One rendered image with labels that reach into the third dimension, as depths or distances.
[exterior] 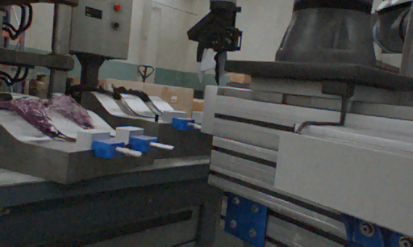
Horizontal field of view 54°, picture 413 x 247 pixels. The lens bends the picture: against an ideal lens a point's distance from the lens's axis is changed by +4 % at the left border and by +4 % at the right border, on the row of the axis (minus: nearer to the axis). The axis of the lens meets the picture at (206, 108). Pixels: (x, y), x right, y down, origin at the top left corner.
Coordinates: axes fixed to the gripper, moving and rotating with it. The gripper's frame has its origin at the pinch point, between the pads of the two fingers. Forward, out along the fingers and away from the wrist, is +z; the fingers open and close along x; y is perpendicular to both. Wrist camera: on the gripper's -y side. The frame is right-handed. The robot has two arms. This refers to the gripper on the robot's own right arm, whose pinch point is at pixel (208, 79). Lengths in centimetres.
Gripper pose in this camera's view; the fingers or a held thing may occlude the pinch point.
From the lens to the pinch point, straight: 107.4
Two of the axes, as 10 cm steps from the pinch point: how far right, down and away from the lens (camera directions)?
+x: 6.9, 0.4, 7.3
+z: -1.1, 9.9, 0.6
